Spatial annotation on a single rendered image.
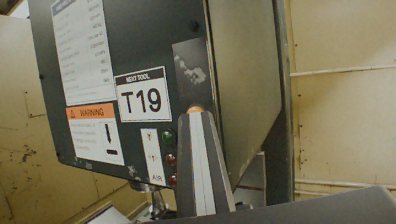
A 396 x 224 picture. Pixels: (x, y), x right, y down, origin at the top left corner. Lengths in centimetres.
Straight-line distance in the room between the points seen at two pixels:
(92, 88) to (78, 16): 13
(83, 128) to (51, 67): 16
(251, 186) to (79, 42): 88
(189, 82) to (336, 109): 109
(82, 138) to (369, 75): 125
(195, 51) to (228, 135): 11
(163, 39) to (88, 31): 16
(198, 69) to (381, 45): 114
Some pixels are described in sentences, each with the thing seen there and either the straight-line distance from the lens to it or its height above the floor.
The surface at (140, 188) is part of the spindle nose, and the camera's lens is 57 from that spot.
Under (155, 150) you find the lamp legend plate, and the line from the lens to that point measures 29.
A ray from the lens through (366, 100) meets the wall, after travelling 128.
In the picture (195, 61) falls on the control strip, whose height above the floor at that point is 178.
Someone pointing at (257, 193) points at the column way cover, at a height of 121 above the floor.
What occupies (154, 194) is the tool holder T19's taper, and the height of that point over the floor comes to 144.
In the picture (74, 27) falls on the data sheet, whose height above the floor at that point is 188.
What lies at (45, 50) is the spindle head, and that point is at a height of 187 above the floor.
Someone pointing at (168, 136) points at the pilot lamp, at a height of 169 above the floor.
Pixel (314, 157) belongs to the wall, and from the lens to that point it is 133.
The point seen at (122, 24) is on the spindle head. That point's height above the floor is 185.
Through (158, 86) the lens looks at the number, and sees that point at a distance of 26.
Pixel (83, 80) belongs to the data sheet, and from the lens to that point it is 39.
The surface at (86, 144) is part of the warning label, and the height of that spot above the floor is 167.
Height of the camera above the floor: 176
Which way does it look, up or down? 8 degrees down
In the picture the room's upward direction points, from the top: 7 degrees counter-clockwise
